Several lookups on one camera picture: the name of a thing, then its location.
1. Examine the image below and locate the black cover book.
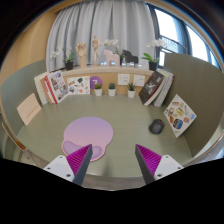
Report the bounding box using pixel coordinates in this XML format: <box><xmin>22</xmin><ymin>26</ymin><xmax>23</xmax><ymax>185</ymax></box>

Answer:
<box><xmin>138</xmin><ymin>70</ymin><xmax>167</xmax><ymax>106</ymax></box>

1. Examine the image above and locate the white book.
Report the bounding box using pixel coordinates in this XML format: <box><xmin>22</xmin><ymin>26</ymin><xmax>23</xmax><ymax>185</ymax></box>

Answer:
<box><xmin>33</xmin><ymin>72</ymin><xmax>51</xmax><ymax>106</ymax></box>

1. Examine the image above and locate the black computer mouse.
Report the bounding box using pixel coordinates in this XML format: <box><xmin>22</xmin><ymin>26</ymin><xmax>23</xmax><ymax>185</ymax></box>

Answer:
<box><xmin>148</xmin><ymin>118</ymin><xmax>166</xmax><ymax>135</ymax></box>

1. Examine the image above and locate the purple mouse pad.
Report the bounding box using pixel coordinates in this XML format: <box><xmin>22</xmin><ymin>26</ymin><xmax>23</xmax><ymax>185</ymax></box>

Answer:
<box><xmin>61</xmin><ymin>116</ymin><xmax>114</xmax><ymax>163</ymax></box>

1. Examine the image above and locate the colourful sticker sheet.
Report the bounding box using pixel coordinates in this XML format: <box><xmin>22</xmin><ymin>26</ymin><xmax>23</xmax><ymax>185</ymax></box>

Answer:
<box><xmin>163</xmin><ymin>93</ymin><xmax>198</xmax><ymax>139</ymax></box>

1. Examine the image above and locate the white wall socket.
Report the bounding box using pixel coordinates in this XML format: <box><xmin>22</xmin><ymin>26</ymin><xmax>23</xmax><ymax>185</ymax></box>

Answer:
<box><xmin>132</xmin><ymin>74</ymin><xmax>146</xmax><ymax>88</ymax></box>
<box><xmin>117</xmin><ymin>73</ymin><xmax>131</xmax><ymax>86</ymax></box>

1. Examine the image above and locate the white illustrated card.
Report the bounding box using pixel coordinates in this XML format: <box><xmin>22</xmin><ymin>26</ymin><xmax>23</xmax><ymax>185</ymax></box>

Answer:
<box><xmin>66</xmin><ymin>75</ymin><xmax>92</xmax><ymax>96</ymax></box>

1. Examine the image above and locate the grey curtain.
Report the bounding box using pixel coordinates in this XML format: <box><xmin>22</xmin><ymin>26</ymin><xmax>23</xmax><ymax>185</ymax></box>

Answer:
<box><xmin>45</xmin><ymin>0</ymin><xmax>158</xmax><ymax>73</ymax></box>

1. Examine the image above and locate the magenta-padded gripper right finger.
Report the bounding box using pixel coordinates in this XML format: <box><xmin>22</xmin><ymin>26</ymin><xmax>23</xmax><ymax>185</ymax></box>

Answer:
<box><xmin>135</xmin><ymin>143</ymin><xmax>184</xmax><ymax>185</ymax></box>

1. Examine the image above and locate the wooden shelf ledge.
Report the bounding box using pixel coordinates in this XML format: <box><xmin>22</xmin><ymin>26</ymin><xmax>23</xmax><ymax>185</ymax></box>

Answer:
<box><xmin>43</xmin><ymin>65</ymin><xmax>164</xmax><ymax>78</ymax></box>

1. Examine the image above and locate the red-edged photo magazine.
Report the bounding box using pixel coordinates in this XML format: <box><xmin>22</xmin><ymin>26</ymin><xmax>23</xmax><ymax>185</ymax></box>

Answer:
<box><xmin>44</xmin><ymin>70</ymin><xmax>70</xmax><ymax>105</ymax></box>

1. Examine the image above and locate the pink card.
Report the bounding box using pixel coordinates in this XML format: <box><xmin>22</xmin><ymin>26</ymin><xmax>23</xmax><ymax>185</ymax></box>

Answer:
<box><xmin>16</xmin><ymin>92</ymin><xmax>43</xmax><ymax>127</ymax></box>

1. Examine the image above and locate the small potted succulent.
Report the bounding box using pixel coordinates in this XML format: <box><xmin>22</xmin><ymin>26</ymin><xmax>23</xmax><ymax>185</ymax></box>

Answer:
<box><xmin>93</xmin><ymin>82</ymin><xmax>104</xmax><ymax>97</ymax></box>
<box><xmin>127</xmin><ymin>82</ymin><xmax>137</xmax><ymax>99</ymax></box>
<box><xmin>107</xmin><ymin>82</ymin><xmax>117</xmax><ymax>98</ymax></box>

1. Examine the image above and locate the white books stack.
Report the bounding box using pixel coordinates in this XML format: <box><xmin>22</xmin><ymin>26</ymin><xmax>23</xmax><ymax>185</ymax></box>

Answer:
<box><xmin>153</xmin><ymin>68</ymin><xmax>175</xmax><ymax>108</ymax></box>

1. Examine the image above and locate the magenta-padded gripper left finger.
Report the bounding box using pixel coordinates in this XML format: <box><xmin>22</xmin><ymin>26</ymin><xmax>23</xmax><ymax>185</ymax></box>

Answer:
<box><xmin>43</xmin><ymin>143</ymin><xmax>93</xmax><ymax>186</ymax></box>

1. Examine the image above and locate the black horse figure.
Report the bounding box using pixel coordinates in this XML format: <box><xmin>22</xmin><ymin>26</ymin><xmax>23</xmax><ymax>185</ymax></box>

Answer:
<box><xmin>121</xmin><ymin>49</ymin><xmax>139</xmax><ymax>66</ymax></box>

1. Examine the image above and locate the wooden hand model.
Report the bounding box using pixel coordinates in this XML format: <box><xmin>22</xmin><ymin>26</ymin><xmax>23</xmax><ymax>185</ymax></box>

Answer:
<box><xmin>75</xmin><ymin>42</ymin><xmax>88</xmax><ymax>69</ymax></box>

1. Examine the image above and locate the window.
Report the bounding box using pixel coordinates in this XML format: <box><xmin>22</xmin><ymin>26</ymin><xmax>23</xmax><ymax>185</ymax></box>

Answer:
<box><xmin>146</xmin><ymin>3</ymin><xmax>221</xmax><ymax>69</ymax></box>

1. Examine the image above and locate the wooden mannequin figure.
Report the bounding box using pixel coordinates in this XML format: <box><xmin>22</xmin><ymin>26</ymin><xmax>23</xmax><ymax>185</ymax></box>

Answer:
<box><xmin>91</xmin><ymin>35</ymin><xmax>103</xmax><ymax>67</ymax></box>

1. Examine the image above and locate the pink horse figure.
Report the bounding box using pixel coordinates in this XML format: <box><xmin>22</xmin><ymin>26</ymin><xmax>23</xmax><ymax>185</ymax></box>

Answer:
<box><xmin>102</xmin><ymin>49</ymin><xmax>121</xmax><ymax>67</ymax></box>

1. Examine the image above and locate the white orchid in black pot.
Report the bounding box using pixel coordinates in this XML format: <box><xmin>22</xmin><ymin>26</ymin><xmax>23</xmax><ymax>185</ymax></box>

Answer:
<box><xmin>103</xmin><ymin>38</ymin><xmax>126</xmax><ymax>66</ymax></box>
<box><xmin>140</xmin><ymin>38</ymin><xmax>168</xmax><ymax>72</ymax></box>
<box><xmin>49</xmin><ymin>44</ymin><xmax>76</xmax><ymax>71</ymax></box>

